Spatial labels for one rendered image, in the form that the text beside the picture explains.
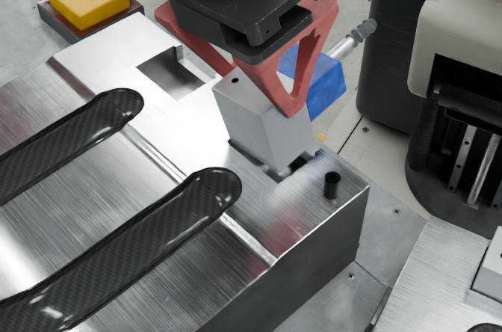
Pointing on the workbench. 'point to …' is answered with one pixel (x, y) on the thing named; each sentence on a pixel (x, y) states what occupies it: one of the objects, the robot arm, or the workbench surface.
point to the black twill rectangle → (378, 310)
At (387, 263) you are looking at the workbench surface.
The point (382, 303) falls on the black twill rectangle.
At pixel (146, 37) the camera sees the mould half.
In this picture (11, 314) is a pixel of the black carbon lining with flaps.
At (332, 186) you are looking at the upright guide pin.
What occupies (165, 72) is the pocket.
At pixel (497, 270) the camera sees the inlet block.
